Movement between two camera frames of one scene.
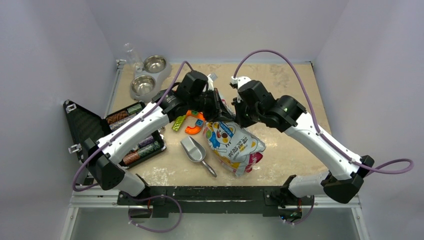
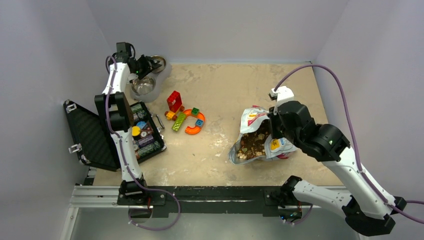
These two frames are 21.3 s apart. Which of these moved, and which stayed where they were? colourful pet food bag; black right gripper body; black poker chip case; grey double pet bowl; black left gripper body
Moved: black right gripper body; colourful pet food bag; black left gripper body
Stayed: black poker chip case; grey double pet bowl
